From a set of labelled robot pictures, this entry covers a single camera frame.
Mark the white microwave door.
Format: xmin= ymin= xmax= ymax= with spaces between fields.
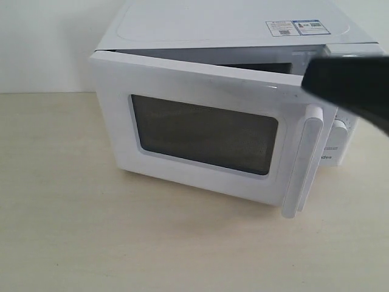
xmin=89 ymin=48 xmax=336 ymax=218

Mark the blue white label sticker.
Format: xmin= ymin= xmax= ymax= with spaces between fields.
xmin=266 ymin=19 xmax=331 ymax=37

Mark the white microwave oven body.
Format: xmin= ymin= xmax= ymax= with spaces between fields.
xmin=95 ymin=0 xmax=385 ymax=169

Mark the lower white timer knob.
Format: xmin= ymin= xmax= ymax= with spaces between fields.
xmin=331 ymin=119 xmax=348 ymax=144

